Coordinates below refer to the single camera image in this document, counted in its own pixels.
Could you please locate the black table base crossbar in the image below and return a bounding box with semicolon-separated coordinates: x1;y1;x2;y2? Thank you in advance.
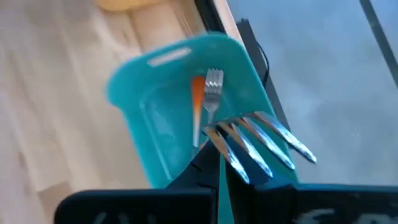
235;18;292;133

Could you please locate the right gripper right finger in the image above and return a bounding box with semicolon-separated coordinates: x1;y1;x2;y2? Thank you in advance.
223;133;297;192

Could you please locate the yellow plastic bin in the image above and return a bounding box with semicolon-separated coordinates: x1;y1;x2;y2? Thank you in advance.
95;0;164;12

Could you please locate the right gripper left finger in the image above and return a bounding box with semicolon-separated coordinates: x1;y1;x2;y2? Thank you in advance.
167;139;221;190

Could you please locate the green plastic bin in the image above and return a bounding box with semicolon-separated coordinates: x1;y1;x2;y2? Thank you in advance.
104;32;300;224

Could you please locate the black aluminium table frame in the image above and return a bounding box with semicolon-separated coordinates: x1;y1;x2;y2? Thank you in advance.
193;0;229;34

